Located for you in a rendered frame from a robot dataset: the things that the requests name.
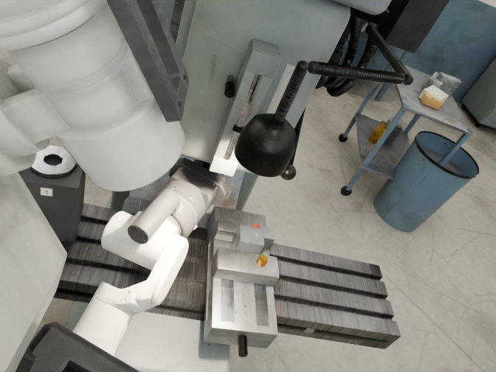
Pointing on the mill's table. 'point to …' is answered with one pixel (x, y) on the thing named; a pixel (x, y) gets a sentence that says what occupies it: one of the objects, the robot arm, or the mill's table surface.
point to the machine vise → (237, 288)
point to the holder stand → (57, 190)
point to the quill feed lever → (294, 153)
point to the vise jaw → (244, 267)
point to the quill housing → (204, 35)
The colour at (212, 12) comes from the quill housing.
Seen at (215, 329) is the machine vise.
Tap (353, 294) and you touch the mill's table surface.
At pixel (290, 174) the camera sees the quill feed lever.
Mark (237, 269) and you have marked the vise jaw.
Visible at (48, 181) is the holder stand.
